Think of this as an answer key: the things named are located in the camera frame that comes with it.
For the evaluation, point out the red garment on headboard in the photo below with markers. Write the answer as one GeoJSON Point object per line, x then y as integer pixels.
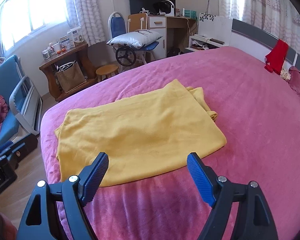
{"type": "Point", "coordinates": [275, 59]}

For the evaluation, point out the white bedside table left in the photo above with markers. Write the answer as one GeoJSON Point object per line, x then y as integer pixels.
{"type": "Point", "coordinates": [200, 43]}

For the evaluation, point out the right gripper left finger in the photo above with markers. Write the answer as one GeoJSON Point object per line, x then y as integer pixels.
{"type": "Point", "coordinates": [40, 219]}

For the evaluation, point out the grey white bed headboard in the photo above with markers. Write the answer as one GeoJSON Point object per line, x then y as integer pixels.
{"type": "Point", "coordinates": [263, 38]}

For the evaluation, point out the wooden side table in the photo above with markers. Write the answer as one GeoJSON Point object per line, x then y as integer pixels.
{"type": "Point", "coordinates": [50, 66]}

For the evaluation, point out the pink fleece bed blanket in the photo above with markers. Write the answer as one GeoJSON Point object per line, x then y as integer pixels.
{"type": "Point", "coordinates": [241, 120]}

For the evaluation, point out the black steering wheel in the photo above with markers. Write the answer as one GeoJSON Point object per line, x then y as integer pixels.
{"type": "Point", "coordinates": [125, 56]}

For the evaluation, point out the black monitor screen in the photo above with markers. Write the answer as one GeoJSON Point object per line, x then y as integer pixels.
{"type": "Point", "coordinates": [150, 2]}

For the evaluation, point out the small beige plush toy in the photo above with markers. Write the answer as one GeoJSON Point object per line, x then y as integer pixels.
{"type": "Point", "coordinates": [285, 74]}

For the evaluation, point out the window curtain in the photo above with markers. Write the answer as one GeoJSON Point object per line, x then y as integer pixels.
{"type": "Point", "coordinates": [277, 17]}
{"type": "Point", "coordinates": [86, 15]}

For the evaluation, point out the round wooden stool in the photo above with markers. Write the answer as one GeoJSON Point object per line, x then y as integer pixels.
{"type": "Point", "coordinates": [108, 71]}

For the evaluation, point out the brown tote bag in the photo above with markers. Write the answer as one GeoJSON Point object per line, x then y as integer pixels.
{"type": "Point", "coordinates": [70, 76]}

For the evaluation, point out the mustard yellow sweater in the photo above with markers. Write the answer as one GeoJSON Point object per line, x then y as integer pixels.
{"type": "Point", "coordinates": [144, 135]}

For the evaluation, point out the white grey cushion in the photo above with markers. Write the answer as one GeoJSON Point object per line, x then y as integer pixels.
{"type": "Point", "coordinates": [136, 39]}

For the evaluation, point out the wooden desk with drawers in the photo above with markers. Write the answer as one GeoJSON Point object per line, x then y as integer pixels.
{"type": "Point", "coordinates": [175, 32]}

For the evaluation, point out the blue folding lounge chair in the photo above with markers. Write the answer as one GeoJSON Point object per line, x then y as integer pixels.
{"type": "Point", "coordinates": [21, 105]}

